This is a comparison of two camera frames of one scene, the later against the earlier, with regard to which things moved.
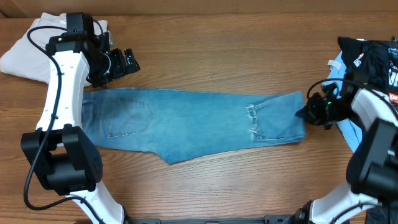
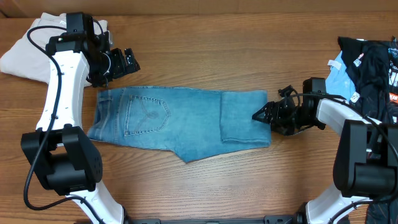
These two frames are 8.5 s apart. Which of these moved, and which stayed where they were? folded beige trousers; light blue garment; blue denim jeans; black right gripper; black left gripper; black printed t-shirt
Moved: blue denim jeans; black right gripper
Stayed: light blue garment; black printed t-shirt; folded beige trousers; black left gripper
